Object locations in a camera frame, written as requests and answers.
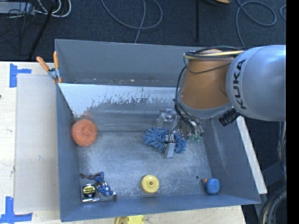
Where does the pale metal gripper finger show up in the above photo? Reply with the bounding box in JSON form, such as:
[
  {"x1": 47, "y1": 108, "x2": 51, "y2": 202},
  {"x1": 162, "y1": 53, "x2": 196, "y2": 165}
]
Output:
[
  {"x1": 162, "y1": 134, "x2": 177, "y2": 159},
  {"x1": 157, "y1": 109, "x2": 176, "y2": 126}
]

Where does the blue fluffy cloth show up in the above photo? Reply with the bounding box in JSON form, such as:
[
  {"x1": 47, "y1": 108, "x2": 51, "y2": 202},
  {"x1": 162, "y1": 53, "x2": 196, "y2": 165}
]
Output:
[{"x1": 142, "y1": 126, "x2": 188, "y2": 154}]

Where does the yellow round disc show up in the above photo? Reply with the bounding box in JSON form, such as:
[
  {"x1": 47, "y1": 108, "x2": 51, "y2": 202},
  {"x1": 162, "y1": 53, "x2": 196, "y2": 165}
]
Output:
[{"x1": 141, "y1": 175, "x2": 160, "y2": 194}]

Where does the grey metal bin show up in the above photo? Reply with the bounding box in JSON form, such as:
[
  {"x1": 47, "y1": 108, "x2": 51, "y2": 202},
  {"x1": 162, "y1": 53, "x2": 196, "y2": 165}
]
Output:
[{"x1": 54, "y1": 38, "x2": 268, "y2": 223}]

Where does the blue and orange toy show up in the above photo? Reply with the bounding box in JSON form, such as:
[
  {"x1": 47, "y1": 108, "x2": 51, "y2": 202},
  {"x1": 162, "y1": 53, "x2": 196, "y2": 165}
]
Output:
[{"x1": 202, "y1": 177, "x2": 221, "y2": 195}]

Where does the blue toy figure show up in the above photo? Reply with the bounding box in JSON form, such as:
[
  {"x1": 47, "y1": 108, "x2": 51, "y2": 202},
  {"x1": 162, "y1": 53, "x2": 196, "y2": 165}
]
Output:
[{"x1": 80, "y1": 171, "x2": 118, "y2": 202}]

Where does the orange round scrubber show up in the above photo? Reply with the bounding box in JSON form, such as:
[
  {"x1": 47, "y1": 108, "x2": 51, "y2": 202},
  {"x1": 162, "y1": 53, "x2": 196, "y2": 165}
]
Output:
[{"x1": 71, "y1": 118, "x2": 99, "y2": 147}]

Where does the silver packet with yellow label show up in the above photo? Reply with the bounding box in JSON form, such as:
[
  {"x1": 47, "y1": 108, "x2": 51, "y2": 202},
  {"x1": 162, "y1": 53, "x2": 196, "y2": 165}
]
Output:
[{"x1": 81, "y1": 183, "x2": 101, "y2": 203}]

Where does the pale wood flat board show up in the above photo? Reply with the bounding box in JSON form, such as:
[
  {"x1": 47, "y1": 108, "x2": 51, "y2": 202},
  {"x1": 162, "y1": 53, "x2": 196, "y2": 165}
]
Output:
[{"x1": 13, "y1": 73, "x2": 62, "y2": 214}]

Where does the black cylinder on white bracket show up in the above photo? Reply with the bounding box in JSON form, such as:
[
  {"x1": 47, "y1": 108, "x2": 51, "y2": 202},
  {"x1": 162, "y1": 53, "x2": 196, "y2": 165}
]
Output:
[{"x1": 218, "y1": 107, "x2": 243, "y2": 127}]

